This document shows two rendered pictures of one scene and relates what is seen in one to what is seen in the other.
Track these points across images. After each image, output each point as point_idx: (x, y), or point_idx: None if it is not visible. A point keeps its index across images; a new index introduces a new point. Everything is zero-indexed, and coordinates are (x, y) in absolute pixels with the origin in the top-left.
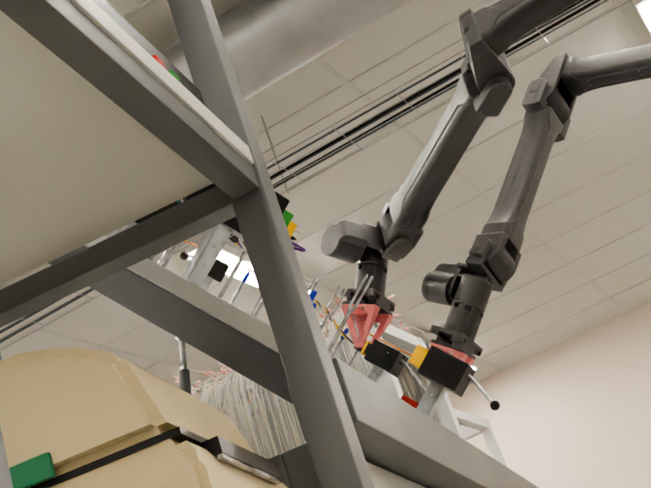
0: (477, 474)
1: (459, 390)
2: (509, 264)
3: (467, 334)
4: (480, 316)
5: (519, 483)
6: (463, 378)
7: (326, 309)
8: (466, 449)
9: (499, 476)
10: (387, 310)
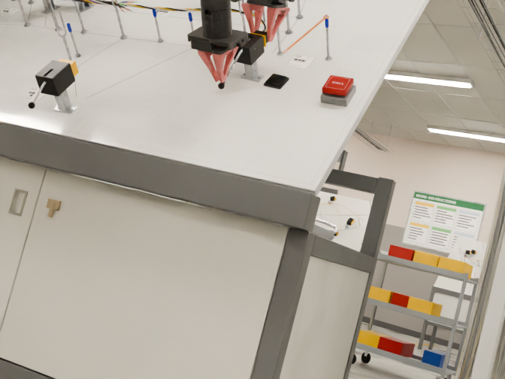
0: (1, 148)
1: (47, 92)
2: None
3: (203, 32)
4: (205, 15)
5: (143, 165)
6: (40, 84)
7: (233, 10)
8: (1, 132)
9: (69, 155)
10: (264, 4)
